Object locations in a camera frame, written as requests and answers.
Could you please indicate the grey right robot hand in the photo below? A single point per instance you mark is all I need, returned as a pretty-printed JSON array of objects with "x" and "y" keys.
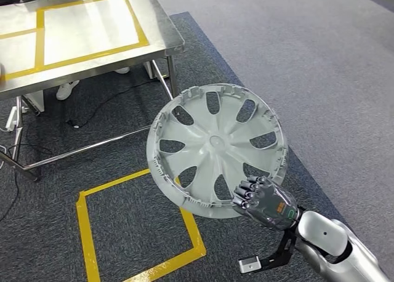
[{"x": 271, "y": 206}]

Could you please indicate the silver plastic wheel hubcap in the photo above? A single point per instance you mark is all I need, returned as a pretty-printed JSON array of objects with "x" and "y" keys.
[{"x": 215, "y": 143}]

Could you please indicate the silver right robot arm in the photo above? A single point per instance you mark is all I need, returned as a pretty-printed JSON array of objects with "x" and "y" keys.
[{"x": 323, "y": 235}]

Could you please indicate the stainless steel workbench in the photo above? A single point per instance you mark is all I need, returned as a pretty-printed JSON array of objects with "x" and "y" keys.
[{"x": 92, "y": 27}]

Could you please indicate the person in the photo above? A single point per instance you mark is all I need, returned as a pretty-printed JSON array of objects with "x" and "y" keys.
[{"x": 66, "y": 90}]

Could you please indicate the white power strip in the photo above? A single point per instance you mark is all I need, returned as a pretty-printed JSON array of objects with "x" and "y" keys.
[{"x": 11, "y": 119}]

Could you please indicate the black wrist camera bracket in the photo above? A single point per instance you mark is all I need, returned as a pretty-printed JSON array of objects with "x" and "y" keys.
[{"x": 281, "y": 251}]

